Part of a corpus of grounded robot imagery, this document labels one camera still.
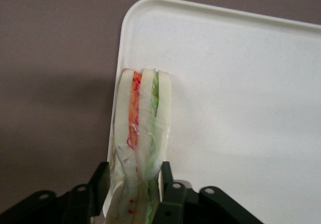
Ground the beige plastic tray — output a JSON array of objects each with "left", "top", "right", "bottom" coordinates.
[{"left": 107, "top": 0, "right": 321, "bottom": 224}]

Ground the triangle sandwich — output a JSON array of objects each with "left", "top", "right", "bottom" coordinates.
[{"left": 102, "top": 68, "right": 173, "bottom": 224}]

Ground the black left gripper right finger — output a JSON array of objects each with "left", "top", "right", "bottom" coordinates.
[{"left": 150, "top": 160, "right": 264, "bottom": 224}]

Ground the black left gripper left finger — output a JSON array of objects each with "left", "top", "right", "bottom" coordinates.
[{"left": 0, "top": 161, "right": 111, "bottom": 224}]

